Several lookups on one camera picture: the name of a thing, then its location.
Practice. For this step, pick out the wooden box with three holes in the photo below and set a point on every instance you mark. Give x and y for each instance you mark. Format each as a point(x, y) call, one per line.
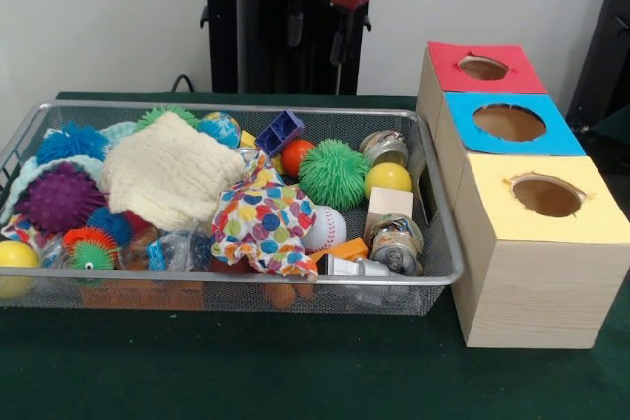
point(541, 292)

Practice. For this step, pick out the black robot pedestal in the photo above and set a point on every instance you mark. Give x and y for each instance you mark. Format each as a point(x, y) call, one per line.
point(256, 46)

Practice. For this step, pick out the blue building block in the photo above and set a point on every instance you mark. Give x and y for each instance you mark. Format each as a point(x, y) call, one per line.
point(280, 132)

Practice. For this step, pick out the yellow smooth ball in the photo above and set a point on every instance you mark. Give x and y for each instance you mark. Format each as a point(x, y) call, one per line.
point(389, 180)
point(16, 258)

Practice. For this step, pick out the dark green table cloth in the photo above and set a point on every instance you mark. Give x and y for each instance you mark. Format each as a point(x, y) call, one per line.
point(615, 127)
point(295, 366)

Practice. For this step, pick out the crushed drink can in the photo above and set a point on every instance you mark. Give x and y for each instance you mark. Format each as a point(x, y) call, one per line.
point(396, 245)

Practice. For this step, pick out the plain green puffer ball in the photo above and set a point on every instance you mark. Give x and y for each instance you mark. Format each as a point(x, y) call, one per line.
point(334, 169)

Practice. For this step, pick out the black chair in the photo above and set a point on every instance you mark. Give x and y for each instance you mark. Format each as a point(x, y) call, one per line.
point(610, 46)

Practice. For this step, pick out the polka dot cloth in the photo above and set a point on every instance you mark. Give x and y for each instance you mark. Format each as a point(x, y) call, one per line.
point(266, 228)

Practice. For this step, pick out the cream knitted cloth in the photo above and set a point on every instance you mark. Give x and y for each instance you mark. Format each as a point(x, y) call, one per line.
point(167, 174)

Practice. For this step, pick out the plain wooden cube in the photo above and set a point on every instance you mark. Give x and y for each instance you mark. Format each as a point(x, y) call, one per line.
point(390, 203)

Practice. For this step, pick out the shallow mesh bin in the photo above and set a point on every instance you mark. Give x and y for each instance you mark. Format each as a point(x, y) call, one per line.
point(236, 276)

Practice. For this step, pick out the white baseball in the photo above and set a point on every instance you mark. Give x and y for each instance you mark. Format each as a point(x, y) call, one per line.
point(327, 230)

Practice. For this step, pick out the purple spiky ball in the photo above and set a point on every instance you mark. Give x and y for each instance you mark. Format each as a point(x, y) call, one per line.
point(61, 198)

